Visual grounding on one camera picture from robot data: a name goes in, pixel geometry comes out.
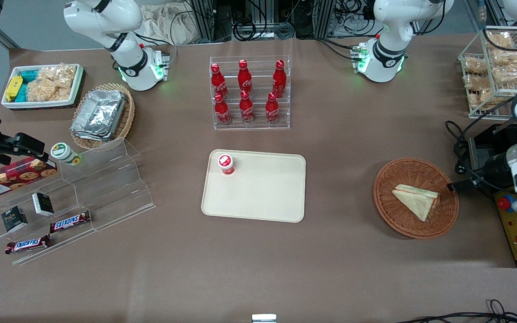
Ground triangular sandwich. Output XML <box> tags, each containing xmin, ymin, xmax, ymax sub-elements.
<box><xmin>392</xmin><ymin>184</ymin><xmax>440</xmax><ymax>223</ymax></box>

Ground round brown wicker basket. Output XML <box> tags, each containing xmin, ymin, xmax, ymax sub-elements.
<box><xmin>373</xmin><ymin>157</ymin><xmax>460</xmax><ymax>240</ymax></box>

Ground oval tan wicker basket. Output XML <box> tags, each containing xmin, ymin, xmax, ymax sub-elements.
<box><xmin>70</xmin><ymin>83</ymin><xmax>136</xmax><ymax>150</ymax></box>

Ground beige plastic tray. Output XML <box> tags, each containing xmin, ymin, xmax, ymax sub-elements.
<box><xmin>201</xmin><ymin>149</ymin><xmax>307</xmax><ymax>223</ymax></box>

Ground black metal appliance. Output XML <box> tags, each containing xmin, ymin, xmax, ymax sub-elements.
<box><xmin>469</xmin><ymin>121</ymin><xmax>517</xmax><ymax>269</ymax></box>

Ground yellow snack packet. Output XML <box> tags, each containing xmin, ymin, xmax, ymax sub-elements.
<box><xmin>5</xmin><ymin>76</ymin><xmax>24</xmax><ymax>102</ymax></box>

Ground red tartan cookie box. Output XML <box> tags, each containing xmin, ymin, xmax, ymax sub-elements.
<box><xmin>0</xmin><ymin>157</ymin><xmax>58</xmax><ymax>201</ymax></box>

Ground white rectangular bin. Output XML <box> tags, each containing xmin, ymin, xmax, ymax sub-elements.
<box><xmin>1</xmin><ymin>63</ymin><xmax>84</xmax><ymax>110</ymax></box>

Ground teal snack packet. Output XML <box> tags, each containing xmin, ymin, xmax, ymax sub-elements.
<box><xmin>16</xmin><ymin>68</ymin><xmax>40</xmax><ymax>103</ymax></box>

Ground green-lidded white cup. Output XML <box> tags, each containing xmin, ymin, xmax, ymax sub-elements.
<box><xmin>50</xmin><ymin>142</ymin><xmax>83</xmax><ymax>167</ymax></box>

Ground clear bag of puffed snacks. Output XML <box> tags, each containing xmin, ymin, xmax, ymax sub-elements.
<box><xmin>26</xmin><ymin>64</ymin><xmax>78</xmax><ymax>103</ymax></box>

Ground bagged fried snack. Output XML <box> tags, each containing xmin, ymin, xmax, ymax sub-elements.
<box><xmin>464</xmin><ymin>74</ymin><xmax>491</xmax><ymax>92</ymax></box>
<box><xmin>492</xmin><ymin>64</ymin><xmax>517</xmax><ymax>85</ymax></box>
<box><xmin>491</xmin><ymin>48</ymin><xmax>517</xmax><ymax>67</ymax></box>
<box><xmin>463</xmin><ymin>56</ymin><xmax>488</xmax><ymax>76</ymax></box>
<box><xmin>484</xmin><ymin>31</ymin><xmax>514</xmax><ymax>50</ymax></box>
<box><xmin>469</xmin><ymin>89</ymin><xmax>507</xmax><ymax>111</ymax></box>

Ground small black carton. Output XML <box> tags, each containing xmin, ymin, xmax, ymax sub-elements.
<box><xmin>1</xmin><ymin>206</ymin><xmax>29</xmax><ymax>233</ymax></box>
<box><xmin>32</xmin><ymin>192</ymin><xmax>55</xmax><ymax>217</ymax></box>

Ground stacked aluminium foil containers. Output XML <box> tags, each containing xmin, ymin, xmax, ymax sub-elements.
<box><xmin>71</xmin><ymin>89</ymin><xmax>127</xmax><ymax>142</ymax></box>

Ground Snickers chocolate bar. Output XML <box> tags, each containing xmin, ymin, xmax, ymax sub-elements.
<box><xmin>50</xmin><ymin>210</ymin><xmax>92</xmax><ymax>234</ymax></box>
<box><xmin>5</xmin><ymin>235</ymin><xmax>52</xmax><ymax>255</ymax></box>

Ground clear acrylic stepped shelf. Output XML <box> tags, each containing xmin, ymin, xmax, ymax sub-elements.
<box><xmin>0</xmin><ymin>138</ymin><xmax>156</xmax><ymax>266</ymax></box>

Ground red cola bottle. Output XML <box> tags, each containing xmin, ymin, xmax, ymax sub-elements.
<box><xmin>214</xmin><ymin>93</ymin><xmax>232</xmax><ymax>126</ymax></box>
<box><xmin>272</xmin><ymin>59</ymin><xmax>287</xmax><ymax>99</ymax></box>
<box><xmin>239</xmin><ymin>90</ymin><xmax>255</xmax><ymax>124</ymax></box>
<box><xmin>265</xmin><ymin>92</ymin><xmax>280</xmax><ymax>125</ymax></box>
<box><xmin>237</xmin><ymin>59</ymin><xmax>253</xmax><ymax>96</ymax></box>
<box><xmin>210</xmin><ymin>63</ymin><xmax>229</xmax><ymax>100</ymax></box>

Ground clear acrylic bottle rack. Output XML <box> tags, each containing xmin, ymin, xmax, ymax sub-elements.
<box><xmin>209</xmin><ymin>56</ymin><xmax>291</xmax><ymax>131</ymax></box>

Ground crumpled beige cloth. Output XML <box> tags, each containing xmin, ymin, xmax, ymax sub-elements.
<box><xmin>140</xmin><ymin>4</ymin><xmax>201</xmax><ymax>46</ymax></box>

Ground red-lidded small cup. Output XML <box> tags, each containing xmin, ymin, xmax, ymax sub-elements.
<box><xmin>217</xmin><ymin>154</ymin><xmax>236</xmax><ymax>175</ymax></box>

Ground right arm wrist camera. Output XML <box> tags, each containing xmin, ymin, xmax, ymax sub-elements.
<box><xmin>0</xmin><ymin>132</ymin><xmax>46</xmax><ymax>165</ymax></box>

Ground black power cable with plug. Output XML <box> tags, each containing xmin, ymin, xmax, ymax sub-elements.
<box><xmin>445</xmin><ymin>96</ymin><xmax>517</xmax><ymax>200</ymax></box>

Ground white wire rack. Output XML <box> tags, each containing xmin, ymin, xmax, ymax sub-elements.
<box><xmin>458</xmin><ymin>26</ymin><xmax>517</xmax><ymax>120</ymax></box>

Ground thin black floor cable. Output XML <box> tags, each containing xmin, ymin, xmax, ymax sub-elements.
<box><xmin>395</xmin><ymin>299</ymin><xmax>517</xmax><ymax>323</ymax></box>

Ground coiled black cable bundle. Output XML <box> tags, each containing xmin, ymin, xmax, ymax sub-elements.
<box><xmin>232</xmin><ymin>13</ymin><xmax>296</xmax><ymax>41</ymax></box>

